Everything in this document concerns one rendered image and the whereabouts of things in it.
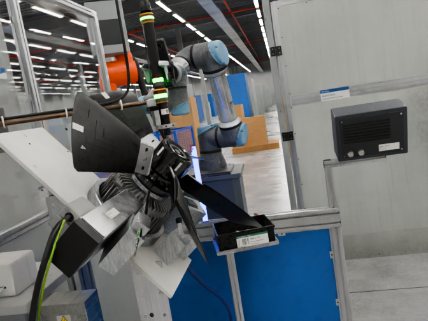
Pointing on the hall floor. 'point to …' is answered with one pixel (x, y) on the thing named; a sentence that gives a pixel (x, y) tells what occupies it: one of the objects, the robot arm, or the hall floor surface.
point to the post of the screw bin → (234, 286)
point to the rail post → (341, 273)
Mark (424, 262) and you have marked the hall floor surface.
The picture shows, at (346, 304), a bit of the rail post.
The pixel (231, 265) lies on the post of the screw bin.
